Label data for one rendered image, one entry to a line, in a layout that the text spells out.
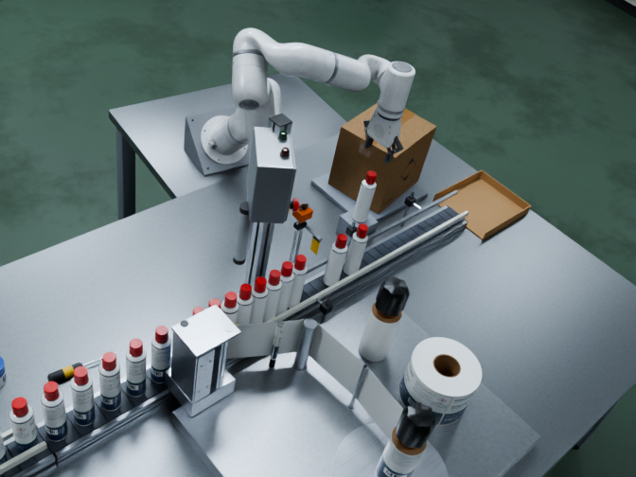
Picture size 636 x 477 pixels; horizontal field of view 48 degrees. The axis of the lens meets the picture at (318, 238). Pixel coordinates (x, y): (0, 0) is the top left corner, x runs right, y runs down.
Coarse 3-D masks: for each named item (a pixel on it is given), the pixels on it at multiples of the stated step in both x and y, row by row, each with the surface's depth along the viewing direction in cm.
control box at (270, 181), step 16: (256, 128) 187; (256, 144) 182; (272, 144) 183; (288, 144) 184; (256, 160) 177; (272, 160) 178; (288, 160) 179; (256, 176) 178; (272, 176) 178; (288, 176) 179; (256, 192) 181; (272, 192) 182; (288, 192) 182; (256, 208) 185; (272, 208) 186; (288, 208) 187
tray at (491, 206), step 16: (480, 176) 298; (448, 192) 287; (464, 192) 290; (480, 192) 292; (496, 192) 293; (512, 192) 289; (464, 208) 282; (480, 208) 284; (496, 208) 286; (512, 208) 287; (528, 208) 285; (480, 224) 276; (496, 224) 278
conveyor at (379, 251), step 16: (448, 208) 273; (416, 224) 263; (432, 224) 264; (400, 240) 255; (368, 256) 246; (368, 272) 241; (304, 288) 230; (320, 288) 231; (288, 320) 221; (160, 384) 195; (96, 400) 188; (128, 400) 190; (144, 400) 191; (96, 416) 185; (112, 416) 186; (80, 432) 181
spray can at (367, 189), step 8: (368, 176) 239; (376, 176) 240; (368, 184) 241; (376, 184) 243; (360, 192) 244; (368, 192) 242; (360, 200) 245; (368, 200) 244; (360, 208) 247; (368, 208) 248; (352, 216) 253; (360, 216) 249
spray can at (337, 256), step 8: (336, 240) 221; (344, 240) 220; (336, 248) 222; (344, 248) 222; (328, 256) 227; (336, 256) 223; (344, 256) 224; (328, 264) 227; (336, 264) 225; (328, 272) 228; (336, 272) 227; (328, 280) 230; (336, 280) 231
